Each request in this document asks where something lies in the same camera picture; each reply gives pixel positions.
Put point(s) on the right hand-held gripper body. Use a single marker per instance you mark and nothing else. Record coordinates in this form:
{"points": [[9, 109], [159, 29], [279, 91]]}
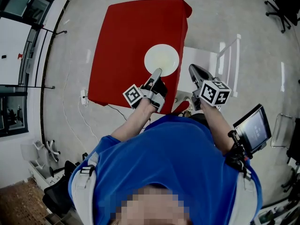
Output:
{"points": [[214, 94]]}

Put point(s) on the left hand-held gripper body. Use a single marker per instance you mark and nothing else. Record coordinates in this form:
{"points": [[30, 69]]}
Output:
{"points": [[132, 96]]}

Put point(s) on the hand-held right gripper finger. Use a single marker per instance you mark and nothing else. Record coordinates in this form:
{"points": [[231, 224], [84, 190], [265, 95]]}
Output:
{"points": [[193, 75], [205, 75]]}

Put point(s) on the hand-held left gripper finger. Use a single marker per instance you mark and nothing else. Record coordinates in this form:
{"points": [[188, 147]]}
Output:
{"points": [[161, 89], [154, 78]]}

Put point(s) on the white plate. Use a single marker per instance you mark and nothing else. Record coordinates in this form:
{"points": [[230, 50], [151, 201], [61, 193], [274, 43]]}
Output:
{"points": [[161, 48]]}

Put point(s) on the person's right forearm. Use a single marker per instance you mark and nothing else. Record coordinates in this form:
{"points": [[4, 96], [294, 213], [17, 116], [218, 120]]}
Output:
{"points": [[218, 130]]}

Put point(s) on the person's left forearm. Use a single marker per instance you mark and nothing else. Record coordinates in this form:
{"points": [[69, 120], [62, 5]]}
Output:
{"points": [[133, 123]]}

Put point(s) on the red cloth covered table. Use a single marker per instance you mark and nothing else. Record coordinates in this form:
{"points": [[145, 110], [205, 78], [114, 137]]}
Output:
{"points": [[131, 43]]}

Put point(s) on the person's dark trousers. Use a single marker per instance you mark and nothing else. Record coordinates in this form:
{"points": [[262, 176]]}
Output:
{"points": [[199, 119]]}

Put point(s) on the white power strip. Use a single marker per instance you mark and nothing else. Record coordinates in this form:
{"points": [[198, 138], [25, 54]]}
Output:
{"points": [[83, 97]]}

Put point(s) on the black small monitor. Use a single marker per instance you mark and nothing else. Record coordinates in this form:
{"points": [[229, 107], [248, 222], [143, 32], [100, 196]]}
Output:
{"points": [[254, 129]]}

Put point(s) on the person's blue shirt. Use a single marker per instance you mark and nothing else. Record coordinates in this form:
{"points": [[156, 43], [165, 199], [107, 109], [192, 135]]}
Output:
{"points": [[164, 160]]}

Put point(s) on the black office chair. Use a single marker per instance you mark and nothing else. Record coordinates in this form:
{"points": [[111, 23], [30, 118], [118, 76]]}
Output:
{"points": [[294, 139], [56, 196], [288, 6]]}

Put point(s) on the person's face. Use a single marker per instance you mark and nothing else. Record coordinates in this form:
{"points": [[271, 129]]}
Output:
{"points": [[152, 207]]}

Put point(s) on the overturned white office chair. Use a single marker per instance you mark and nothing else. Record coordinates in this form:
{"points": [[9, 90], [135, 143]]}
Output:
{"points": [[29, 152]]}

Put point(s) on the red whiteboard magnet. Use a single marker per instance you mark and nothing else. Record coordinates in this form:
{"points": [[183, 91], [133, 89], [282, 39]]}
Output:
{"points": [[20, 56]]}

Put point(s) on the white low shelf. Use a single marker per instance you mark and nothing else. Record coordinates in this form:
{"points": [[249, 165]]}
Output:
{"points": [[41, 176]]}

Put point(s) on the whiteboard on black stand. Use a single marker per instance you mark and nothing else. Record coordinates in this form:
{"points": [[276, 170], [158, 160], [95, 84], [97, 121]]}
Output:
{"points": [[11, 46]]}

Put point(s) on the white shelf unit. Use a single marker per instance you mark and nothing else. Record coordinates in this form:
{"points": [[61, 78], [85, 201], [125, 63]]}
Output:
{"points": [[269, 215]]}

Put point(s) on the black framed glass partition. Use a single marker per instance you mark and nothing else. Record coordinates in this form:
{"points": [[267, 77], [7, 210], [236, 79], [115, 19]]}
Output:
{"points": [[18, 1]]}

